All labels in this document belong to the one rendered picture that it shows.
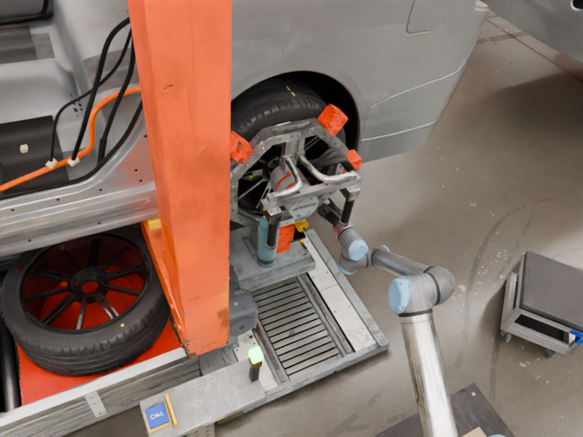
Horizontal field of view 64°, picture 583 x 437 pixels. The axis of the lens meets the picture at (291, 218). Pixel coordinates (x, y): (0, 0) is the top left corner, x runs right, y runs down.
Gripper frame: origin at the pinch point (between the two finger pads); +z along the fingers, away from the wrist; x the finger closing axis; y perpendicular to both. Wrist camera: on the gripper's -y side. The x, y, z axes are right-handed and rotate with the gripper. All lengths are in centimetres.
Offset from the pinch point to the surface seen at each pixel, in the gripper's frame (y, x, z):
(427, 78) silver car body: -4, 71, 3
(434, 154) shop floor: 149, 58, 62
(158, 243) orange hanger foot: -58, -52, -5
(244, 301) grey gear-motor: -18, -51, -27
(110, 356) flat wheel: -58, -92, -31
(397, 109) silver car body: -3, 53, 3
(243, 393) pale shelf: -33, -59, -67
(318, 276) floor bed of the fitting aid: 43, -36, -9
